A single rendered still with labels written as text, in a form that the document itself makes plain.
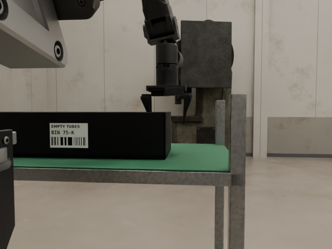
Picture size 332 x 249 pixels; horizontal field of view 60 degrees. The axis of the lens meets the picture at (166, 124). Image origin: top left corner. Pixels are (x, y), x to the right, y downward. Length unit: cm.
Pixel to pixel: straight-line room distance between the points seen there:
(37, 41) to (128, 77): 671
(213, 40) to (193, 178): 501
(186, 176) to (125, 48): 654
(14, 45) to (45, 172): 46
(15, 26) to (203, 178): 45
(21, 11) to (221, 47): 536
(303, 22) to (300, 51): 62
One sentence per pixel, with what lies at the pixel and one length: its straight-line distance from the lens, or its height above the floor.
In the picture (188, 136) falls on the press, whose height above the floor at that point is 55.
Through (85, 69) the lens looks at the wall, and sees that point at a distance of 726.
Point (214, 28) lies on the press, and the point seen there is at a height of 253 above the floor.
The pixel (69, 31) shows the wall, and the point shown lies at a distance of 757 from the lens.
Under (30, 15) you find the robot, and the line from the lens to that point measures 23.
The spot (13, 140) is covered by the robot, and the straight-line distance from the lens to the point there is 41.
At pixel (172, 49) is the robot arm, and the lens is 75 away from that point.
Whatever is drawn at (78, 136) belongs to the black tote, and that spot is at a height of 100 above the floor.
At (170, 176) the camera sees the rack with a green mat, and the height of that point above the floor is 94.
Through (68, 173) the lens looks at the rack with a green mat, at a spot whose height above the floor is 94.
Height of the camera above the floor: 107
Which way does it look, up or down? 3 degrees down
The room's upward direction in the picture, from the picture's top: straight up
